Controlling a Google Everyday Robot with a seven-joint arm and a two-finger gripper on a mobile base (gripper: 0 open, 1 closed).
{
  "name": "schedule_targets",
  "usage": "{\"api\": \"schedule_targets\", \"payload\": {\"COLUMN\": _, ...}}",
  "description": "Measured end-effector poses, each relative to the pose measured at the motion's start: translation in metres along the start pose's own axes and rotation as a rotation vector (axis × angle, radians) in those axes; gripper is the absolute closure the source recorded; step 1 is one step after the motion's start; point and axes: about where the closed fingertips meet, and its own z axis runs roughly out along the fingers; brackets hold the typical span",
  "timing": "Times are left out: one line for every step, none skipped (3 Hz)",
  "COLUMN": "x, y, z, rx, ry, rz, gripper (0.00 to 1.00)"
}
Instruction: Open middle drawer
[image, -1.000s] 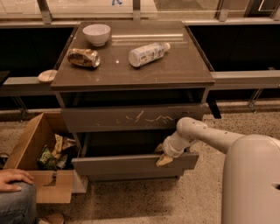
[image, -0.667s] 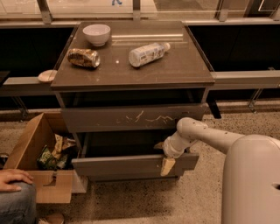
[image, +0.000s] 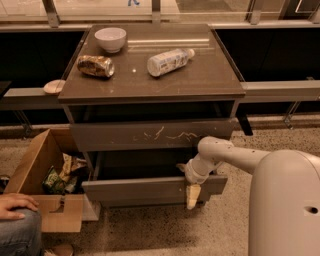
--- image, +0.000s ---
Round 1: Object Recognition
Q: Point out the white ceramic bowl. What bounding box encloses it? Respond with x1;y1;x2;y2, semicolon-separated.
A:
95;27;127;53

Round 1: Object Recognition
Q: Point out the green snack bag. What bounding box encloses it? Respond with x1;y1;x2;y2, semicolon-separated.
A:
42;166;66;194

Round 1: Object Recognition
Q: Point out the grey top drawer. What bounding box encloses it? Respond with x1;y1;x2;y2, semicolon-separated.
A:
70;119;235;152

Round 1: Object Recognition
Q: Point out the grey drawer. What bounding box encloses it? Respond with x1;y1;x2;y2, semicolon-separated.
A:
81;149;229;203
99;198;209;209
70;119;235;152

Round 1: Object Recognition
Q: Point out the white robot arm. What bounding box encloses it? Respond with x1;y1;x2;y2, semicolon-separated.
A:
178;136;320;256

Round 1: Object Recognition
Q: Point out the clear plastic bottle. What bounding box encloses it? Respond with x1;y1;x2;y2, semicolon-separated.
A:
147;49;195;77

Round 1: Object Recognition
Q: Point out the yellow snack wrapper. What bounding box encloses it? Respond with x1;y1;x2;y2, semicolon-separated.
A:
59;154;87;182

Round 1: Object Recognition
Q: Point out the crushed brown can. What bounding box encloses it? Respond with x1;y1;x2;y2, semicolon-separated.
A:
77;55;115;78

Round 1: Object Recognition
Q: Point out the blue jeans leg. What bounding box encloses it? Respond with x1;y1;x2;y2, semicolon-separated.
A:
0;209;43;256

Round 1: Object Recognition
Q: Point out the brown cardboard box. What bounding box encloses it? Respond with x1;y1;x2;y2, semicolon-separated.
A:
3;128;102;233

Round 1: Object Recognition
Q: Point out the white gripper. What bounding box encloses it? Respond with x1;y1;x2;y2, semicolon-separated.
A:
176;154;221;210

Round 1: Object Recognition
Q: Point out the person's bare hand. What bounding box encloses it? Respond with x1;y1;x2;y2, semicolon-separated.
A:
0;193;39;220

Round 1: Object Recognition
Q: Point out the grey three-drawer cabinet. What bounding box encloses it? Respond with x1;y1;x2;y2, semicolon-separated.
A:
57;23;247;208

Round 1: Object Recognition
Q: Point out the grey bottom drawer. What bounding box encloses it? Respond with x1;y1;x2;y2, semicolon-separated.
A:
99;198;209;209

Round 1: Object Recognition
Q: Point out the tan shoe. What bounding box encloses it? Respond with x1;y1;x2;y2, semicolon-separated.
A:
44;244;74;256

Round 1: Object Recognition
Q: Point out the metal window rail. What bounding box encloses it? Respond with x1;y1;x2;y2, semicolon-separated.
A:
0;80;320;111

